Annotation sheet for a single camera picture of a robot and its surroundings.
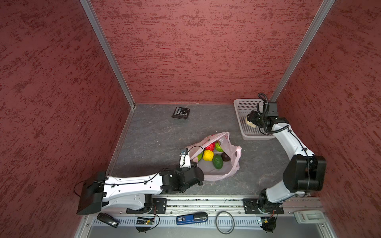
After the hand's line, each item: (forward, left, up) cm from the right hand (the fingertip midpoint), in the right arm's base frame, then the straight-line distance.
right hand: (248, 119), depth 89 cm
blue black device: (-48, +34, -12) cm, 60 cm away
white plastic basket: (+23, -6, -13) cm, 27 cm away
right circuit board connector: (-51, -2, -20) cm, 55 cm away
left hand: (-25, +35, -6) cm, 44 cm away
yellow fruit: (-17, +26, -13) cm, 33 cm away
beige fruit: (-6, +2, +4) cm, 8 cm away
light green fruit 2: (-17, +31, -13) cm, 38 cm away
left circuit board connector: (-49, +61, -21) cm, 81 cm away
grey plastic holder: (-49, -21, -16) cm, 56 cm away
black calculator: (+21, +44, -15) cm, 51 cm away
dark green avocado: (-21, +20, -13) cm, 32 cm away
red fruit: (-12, +24, -13) cm, 29 cm away
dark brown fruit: (-18, +16, -13) cm, 27 cm away
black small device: (-47, +76, -14) cm, 91 cm away
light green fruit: (-12, +19, -12) cm, 26 cm away
